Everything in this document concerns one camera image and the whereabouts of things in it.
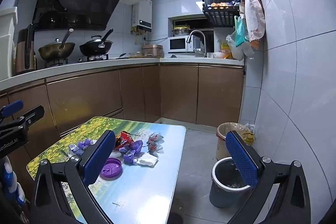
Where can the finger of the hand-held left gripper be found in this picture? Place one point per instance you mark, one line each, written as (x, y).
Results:
(11, 107)
(27, 115)

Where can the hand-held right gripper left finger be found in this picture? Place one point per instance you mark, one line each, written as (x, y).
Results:
(99, 158)

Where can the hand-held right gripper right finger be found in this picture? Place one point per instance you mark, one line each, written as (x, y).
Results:
(241, 158)

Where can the purple plastic lid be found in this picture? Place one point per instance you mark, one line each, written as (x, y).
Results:
(113, 170)

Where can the purple candy wrapper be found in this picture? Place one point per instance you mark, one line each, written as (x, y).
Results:
(135, 146)
(84, 145)
(128, 157)

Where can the red snack wrapper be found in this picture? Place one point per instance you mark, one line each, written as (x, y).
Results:
(124, 140)

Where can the grey trash bin white rim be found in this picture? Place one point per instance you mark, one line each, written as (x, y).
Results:
(223, 197)

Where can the white tissue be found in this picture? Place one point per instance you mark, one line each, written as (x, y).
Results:
(147, 159)

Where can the clear plastic wrapper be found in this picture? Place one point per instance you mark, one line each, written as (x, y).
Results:
(155, 142)

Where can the oil bottle with yellow cap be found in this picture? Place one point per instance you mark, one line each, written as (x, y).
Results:
(249, 138)

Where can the beige bucket with bag liner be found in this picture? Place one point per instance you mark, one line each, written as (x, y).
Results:
(221, 148)

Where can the brown electric kettle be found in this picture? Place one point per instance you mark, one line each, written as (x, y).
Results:
(25, 56)

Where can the folding table with landscape print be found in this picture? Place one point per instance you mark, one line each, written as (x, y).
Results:
(147, 187)

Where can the white appliance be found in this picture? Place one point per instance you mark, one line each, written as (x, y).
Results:
(6, 43)

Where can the gas stove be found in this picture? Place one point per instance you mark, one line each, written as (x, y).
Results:
(97, 58)

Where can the brown kitchen base cabinets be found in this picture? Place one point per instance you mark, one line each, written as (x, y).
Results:
(178, 92)

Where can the black wok with lid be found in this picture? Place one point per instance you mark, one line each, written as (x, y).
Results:
(94, 49)

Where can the white bowl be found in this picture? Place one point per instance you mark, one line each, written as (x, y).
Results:
(218, 55)

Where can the white plastic bag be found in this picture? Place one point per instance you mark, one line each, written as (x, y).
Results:
(240, 52)

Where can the green plastic bag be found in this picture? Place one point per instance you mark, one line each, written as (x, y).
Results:
(240, 32)

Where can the steel kitchen faucet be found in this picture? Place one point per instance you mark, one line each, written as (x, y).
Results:
(200, 37)

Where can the white microwave oven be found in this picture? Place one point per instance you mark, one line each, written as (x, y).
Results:
(178, 44)

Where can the glass bowl with lid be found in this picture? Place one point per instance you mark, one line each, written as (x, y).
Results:
(181, 31)

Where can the hanging brown white bags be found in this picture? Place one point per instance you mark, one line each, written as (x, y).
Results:
(253, 16)

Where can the white water heater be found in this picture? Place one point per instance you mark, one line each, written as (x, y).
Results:
(143, 14)

